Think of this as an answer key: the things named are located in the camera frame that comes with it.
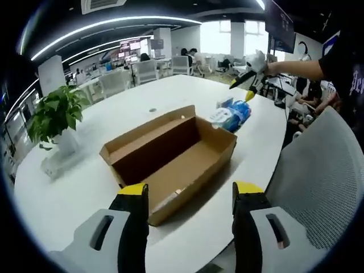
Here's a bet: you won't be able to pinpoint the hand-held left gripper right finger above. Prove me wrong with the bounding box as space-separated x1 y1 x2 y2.
231 180 325 273

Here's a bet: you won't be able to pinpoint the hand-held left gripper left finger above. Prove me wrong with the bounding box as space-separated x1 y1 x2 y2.
48 183 150 273

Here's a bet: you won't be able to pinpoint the blue patterned soft pack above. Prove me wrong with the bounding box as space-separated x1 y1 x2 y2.
227 99 253 126

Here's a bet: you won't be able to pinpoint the blue white wet wipes pack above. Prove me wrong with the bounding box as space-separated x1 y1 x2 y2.
209 107 242 133

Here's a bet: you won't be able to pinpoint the brown cardboard shoe box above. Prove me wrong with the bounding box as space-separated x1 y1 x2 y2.
98 104 238 227

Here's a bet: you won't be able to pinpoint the blue white poster board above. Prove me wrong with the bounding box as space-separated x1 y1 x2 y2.
322 31 342 53

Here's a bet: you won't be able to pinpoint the grey mesh office chair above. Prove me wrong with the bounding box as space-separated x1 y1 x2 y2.
263 105 361 251

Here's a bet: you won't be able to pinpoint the small white cup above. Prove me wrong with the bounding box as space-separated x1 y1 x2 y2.
39 158 65 180

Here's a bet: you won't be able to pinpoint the group of white office chairs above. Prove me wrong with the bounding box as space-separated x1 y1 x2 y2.
98 53 248 96

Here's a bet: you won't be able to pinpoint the long curved ceiling light strip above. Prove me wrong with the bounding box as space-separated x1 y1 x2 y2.
30 15 203 61

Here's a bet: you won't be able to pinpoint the green plant in white pot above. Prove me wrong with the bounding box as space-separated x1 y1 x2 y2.
27 85 92 156

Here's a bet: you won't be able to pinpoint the ceiling air conditioner vent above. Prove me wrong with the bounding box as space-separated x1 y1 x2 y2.
81 0 127 15

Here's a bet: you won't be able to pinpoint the black wall screen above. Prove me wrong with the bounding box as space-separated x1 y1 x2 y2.
264 0 296 53

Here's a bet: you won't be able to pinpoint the wall display screens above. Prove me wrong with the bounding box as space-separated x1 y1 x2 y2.
119 40 142 60

